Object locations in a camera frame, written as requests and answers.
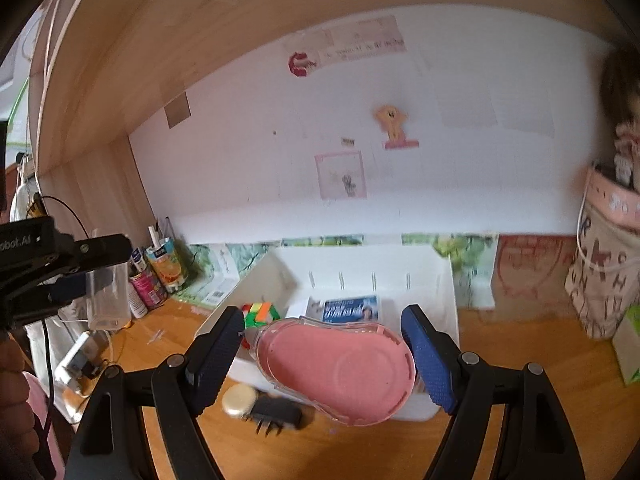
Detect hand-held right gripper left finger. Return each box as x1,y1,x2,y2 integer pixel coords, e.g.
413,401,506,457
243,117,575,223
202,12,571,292
64,306,246,480

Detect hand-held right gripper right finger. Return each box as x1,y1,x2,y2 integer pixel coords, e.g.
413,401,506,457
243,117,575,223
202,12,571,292
400,304,586,480

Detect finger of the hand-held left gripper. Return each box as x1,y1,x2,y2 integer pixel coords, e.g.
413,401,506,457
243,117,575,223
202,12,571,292
10,270,89,319
57,233,134,274

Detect clear plastic case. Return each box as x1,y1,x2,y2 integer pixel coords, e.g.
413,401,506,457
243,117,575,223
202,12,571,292
87,262,132,332

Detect white plastic bin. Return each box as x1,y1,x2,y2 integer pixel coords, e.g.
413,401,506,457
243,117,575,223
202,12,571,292
194,244,461,424

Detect multicoloured puzzle cube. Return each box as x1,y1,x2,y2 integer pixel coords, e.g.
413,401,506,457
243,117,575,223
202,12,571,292
241,301,280,329

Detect blue printed box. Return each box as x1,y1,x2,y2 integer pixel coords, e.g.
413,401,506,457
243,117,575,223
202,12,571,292
304,294,381,324

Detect pink plastic case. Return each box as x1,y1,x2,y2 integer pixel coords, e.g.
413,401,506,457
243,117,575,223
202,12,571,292
254,315,417,427

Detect person's left hand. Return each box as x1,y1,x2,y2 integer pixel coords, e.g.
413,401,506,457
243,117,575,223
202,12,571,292
0,342,32,443

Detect gold round compact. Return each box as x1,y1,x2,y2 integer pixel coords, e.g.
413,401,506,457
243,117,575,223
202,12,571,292
222,384,259,419

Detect red can pen holder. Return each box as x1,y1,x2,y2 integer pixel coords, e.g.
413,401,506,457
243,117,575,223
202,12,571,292
131,264,169,311

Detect white power strip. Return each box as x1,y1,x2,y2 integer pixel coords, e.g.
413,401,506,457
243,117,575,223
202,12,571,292
53,332,104,392

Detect black power adapter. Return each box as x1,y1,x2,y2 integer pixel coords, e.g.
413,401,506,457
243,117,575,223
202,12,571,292
247,394,305,436

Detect white barcode box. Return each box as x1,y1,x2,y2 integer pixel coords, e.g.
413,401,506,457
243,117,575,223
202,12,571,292
199,242,262,306

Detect green grape printed mat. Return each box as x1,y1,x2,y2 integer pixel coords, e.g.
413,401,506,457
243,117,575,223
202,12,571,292
174,233,499,307

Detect brown drawing paper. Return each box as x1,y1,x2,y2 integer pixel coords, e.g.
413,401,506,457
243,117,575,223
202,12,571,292
492,233,577,312

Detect taped paper patch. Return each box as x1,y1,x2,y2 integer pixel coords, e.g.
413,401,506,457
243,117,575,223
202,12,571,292
164,92,192,129

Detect beige printed bag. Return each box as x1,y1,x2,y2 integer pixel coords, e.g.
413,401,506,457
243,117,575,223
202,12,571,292
564,164,640,339

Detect wooden desk hutch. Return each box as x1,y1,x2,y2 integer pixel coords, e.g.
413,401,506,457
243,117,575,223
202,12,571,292
27,0,640,271

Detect green tissue pack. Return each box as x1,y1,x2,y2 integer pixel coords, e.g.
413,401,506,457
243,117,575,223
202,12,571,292
610,304,640,387

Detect pink square sticker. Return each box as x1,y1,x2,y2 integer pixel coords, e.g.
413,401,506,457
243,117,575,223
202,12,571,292
314,149,368,199

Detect yellow duck sticker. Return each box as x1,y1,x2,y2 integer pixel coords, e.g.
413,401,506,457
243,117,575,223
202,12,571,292
375,104,420,150

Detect pink pencil case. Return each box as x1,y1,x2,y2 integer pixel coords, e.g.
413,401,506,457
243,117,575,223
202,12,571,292
584,159,640,234

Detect pale paper strip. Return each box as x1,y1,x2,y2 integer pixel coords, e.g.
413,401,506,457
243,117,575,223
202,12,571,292
287,14,406,69

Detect brown-haired rag doll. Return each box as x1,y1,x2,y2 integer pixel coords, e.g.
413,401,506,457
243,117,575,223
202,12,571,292
599,44,640,187

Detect thin black cable loop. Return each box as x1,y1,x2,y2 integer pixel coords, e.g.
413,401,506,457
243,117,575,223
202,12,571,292
37,194,94,242

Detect white cable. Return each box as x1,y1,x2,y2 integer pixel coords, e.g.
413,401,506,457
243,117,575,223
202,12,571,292
575,184,632,282

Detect red wall sticker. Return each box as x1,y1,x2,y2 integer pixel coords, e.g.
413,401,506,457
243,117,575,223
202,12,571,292
287,51,317,78

